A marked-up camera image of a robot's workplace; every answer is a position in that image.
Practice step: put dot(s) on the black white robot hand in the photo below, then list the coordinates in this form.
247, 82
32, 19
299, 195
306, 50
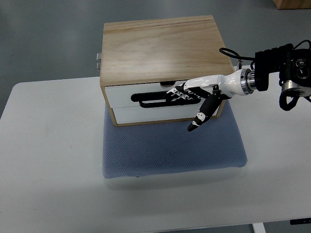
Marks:
213, 89

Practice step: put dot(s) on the white drawer black handle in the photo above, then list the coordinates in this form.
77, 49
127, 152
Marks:
124, 96

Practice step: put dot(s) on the wooden drawer cabinet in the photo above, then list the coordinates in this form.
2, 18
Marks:
160, 51

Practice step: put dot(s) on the white lower drawer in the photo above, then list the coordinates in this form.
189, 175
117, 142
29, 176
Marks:
137, 114

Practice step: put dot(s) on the blue grey cushion mat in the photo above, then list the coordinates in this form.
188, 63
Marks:
164, 148

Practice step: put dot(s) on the wooden box corner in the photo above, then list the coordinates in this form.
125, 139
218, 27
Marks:
292, 4

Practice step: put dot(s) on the grey clamp behind cabinet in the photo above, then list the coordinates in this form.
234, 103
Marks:
98, 61

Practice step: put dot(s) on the white table leg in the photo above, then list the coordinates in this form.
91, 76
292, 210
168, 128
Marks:
258, 228

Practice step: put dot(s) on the black table control panel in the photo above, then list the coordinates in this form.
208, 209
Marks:
300, 221

